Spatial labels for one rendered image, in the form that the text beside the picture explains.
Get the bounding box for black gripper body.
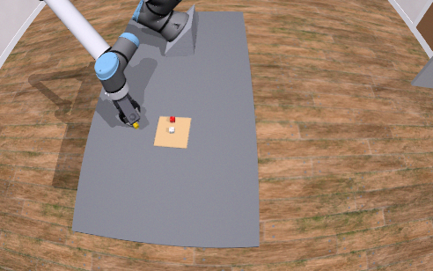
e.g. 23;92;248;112
113;93;136;116

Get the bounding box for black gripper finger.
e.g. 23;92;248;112
134;101;140;115
119;113;133;127

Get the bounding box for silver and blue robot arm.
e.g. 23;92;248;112
39;0;189;125

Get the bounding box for peach flat mat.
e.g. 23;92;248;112
154;116;191;149

